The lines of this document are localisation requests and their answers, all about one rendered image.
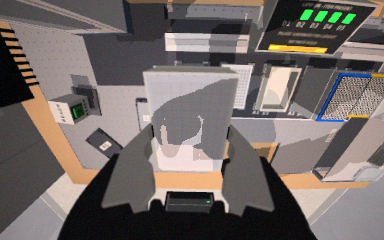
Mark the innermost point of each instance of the cream ready button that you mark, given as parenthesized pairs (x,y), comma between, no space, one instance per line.
(72,108)

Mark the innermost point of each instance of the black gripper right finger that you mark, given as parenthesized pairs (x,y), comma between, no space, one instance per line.
(254,190)

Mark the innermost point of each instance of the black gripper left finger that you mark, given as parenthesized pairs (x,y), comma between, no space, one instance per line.
(124,186)

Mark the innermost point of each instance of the beige one-well reservoir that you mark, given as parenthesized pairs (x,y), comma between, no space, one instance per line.
(280,86)

